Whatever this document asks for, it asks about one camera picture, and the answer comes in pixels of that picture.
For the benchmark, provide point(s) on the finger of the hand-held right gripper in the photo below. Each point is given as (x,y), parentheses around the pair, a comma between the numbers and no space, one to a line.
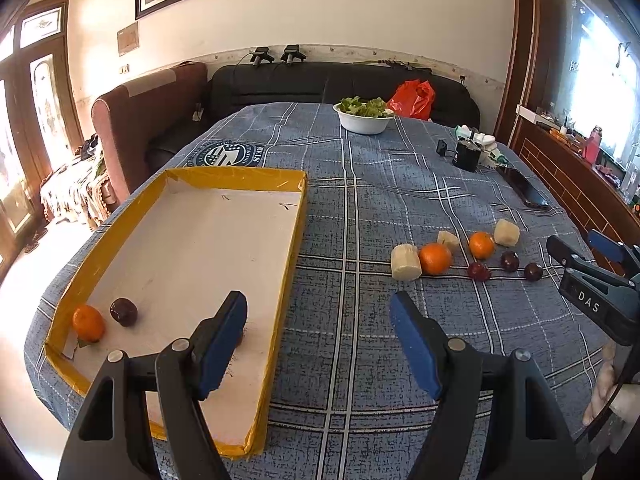
(605,246)
(565,255)

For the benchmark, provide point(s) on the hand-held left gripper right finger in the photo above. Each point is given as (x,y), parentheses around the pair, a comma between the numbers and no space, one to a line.
(415,340)

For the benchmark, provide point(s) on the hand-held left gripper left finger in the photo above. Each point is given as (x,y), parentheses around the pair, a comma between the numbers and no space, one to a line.
(225,345)

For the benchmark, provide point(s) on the dark purple plum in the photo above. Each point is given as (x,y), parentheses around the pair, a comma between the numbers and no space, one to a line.
(533,271)
(510,261)
(123,311)

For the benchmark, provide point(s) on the peeled white sugarcane piece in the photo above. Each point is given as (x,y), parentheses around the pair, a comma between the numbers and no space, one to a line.
(448,240)
(404,261)
(506,232)

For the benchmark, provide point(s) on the red plum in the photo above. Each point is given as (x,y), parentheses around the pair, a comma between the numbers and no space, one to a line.
(478,271)

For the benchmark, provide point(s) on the yellow-edged cardboard tray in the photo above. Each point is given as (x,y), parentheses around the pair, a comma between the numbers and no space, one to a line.
(200,240)

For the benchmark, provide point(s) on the person's right hand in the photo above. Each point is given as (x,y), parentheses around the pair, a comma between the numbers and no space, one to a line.
(602,385)

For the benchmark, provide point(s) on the wooden cabinet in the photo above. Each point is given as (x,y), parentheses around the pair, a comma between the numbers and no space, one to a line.
(575,175)

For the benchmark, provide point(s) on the dark smartphone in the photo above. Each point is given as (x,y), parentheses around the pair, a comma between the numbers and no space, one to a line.
(525,187)

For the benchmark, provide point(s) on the pink bottle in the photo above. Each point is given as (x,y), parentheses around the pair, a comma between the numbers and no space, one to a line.
(591,146)

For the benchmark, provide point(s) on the white and green packet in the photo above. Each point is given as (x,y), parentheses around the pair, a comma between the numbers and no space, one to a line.
(495,157)

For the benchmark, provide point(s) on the orange with leaf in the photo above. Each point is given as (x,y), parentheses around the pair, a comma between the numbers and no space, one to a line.
(88,323)

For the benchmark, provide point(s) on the black box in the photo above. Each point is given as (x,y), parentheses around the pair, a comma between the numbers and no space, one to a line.
(467,156)

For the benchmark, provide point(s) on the blue plaid tablecloth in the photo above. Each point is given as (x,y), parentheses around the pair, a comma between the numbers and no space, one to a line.
(380,200)

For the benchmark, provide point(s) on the white tissue bundle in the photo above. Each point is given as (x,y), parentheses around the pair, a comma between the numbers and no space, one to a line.
(477,136)

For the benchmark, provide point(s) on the white box on cabinet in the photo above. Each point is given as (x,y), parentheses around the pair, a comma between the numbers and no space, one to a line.
(530,111)

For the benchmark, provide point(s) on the small black adapter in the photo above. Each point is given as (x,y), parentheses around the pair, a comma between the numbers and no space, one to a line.
(441,148)

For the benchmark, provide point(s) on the bright window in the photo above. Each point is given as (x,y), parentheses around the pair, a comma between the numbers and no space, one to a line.
(600,60)

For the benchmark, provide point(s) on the red plastic bag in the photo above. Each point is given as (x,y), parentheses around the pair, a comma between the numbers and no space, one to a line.
(412,100)

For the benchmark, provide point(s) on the floral patterned cover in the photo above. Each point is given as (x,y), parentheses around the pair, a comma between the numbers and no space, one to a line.
(70,185)

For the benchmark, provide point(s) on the white bowl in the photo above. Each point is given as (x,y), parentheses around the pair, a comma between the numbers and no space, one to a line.
(364,122)

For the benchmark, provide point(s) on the brown armchair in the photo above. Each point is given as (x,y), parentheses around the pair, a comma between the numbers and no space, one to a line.
(145,125)

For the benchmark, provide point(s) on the green leafy vegetables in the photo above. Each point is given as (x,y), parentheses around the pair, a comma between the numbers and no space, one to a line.
(365,106)

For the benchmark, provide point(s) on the dark cloth pile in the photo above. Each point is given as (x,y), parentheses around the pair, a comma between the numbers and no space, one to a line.
(90,147)

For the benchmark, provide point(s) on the black leather sofa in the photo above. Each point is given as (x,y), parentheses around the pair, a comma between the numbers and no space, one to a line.
(300,85)

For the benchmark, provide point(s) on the wooden glass door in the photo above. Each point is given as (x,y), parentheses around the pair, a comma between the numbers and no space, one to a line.
(35,100)

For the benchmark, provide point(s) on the wooden door frame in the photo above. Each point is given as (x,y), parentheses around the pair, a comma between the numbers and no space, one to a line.
(525,35)

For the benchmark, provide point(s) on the wall plaque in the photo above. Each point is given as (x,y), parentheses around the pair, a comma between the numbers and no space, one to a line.
(127,38)

